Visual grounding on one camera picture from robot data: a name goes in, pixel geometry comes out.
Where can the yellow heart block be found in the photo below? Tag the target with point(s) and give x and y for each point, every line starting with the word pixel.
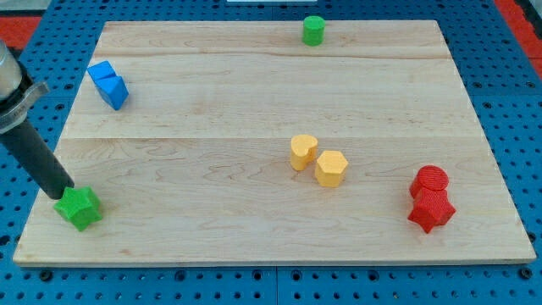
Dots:
pixel 303 150

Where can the red star block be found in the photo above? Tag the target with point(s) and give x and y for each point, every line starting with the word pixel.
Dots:
pixel 431 209

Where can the yellow hexagon block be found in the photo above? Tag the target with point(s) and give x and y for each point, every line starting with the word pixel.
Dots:
pixel 330 168

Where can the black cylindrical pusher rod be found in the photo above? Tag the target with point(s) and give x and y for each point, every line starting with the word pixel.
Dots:
pixel 35 156

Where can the green cylinder block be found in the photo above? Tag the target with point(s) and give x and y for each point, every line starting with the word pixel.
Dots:
pixel 313 30

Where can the blue cube block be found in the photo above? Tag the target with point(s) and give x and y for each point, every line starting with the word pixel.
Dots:
pixel 100 71

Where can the red cylinder block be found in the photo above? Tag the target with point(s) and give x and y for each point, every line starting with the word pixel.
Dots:
pixel 431 177

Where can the wooden board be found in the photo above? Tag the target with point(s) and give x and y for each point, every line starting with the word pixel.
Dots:
pixel 194 169

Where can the green star block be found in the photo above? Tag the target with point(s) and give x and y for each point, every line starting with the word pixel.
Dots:
pixel 79 206

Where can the blue triangle block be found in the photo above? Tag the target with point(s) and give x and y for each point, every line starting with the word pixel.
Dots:
pixel 113 91

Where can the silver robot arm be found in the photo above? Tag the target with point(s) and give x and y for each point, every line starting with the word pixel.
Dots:
pixel 18 91

